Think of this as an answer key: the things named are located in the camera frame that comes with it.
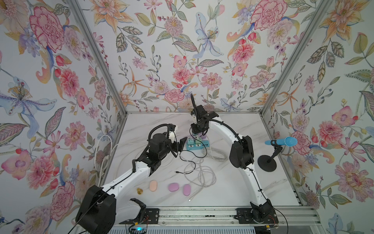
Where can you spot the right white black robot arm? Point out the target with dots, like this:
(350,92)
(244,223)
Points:
(241,157)

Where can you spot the purple earbud case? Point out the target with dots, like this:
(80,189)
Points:
(173,187)
(186,190)

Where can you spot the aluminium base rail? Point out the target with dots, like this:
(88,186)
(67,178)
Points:
(226,215)

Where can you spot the purple power strip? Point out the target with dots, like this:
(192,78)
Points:
(203,136)

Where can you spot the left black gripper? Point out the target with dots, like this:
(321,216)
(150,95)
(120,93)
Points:
(180,145)

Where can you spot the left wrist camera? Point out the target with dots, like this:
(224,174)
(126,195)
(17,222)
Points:
(172,134)

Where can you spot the blue microphone on stand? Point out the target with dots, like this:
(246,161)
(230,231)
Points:
(268,163)

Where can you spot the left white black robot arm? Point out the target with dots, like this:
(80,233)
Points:
(111,204)

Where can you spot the peach earbud case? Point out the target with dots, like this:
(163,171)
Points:
(153,186)

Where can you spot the small brass knob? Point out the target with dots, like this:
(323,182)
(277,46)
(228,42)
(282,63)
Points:
(139,191)

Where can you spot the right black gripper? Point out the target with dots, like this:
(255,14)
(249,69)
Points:
(194,129)

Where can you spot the teal power strip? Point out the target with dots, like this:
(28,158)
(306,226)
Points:
(199,144)

